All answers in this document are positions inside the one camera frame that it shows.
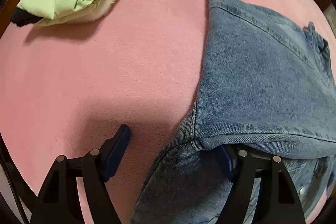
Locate blue denim jacket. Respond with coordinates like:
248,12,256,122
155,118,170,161
131,0,335,223

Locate pink fleece bed blanket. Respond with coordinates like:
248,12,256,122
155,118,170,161
1,0,335,223

